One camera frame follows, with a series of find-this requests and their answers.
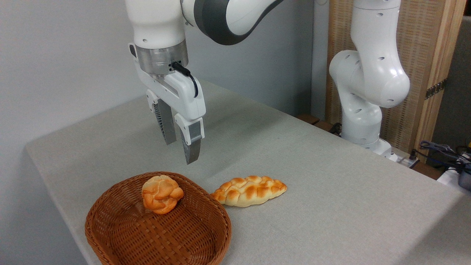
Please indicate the wooden framed rattan screen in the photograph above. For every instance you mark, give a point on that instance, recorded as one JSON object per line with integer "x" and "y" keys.
{"x": 423, "y": 44}

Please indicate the brass screen hinge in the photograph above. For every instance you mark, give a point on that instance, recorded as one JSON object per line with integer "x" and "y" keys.
{"x": 436, "y": 89}

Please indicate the round knotted bread roll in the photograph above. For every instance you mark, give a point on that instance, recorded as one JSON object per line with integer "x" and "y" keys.
{"x": 162, "y": 195}

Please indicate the brown woven wicker basket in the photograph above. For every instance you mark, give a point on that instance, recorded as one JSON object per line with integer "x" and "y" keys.
{"x": 165, "y": 235}

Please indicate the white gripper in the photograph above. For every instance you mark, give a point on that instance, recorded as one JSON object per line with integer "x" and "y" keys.
{"x": 184, "y": 92}

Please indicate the long braided bread loaf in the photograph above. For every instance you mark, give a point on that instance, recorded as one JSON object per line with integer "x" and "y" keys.
{"x": 250, "y": 191}

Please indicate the grey tablecloth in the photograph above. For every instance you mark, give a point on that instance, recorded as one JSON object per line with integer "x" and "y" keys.
{"x": 312, "y": 184}

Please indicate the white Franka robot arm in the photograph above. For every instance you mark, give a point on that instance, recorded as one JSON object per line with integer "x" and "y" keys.
{"x": 368, "y": 73}

